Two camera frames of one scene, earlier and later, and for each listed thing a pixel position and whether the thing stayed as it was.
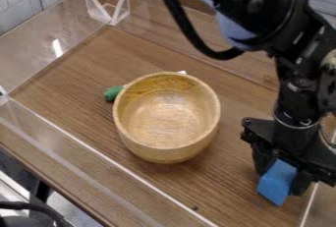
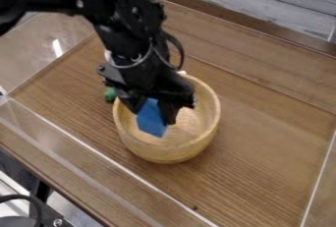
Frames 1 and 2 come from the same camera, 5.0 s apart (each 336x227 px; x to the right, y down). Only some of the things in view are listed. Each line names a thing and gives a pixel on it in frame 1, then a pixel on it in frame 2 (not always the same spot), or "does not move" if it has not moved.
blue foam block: x=276 y=182 → x=149 y=118
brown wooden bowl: x=165 y=113 does not move
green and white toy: x=113 y=90 does not move
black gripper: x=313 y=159 → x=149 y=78
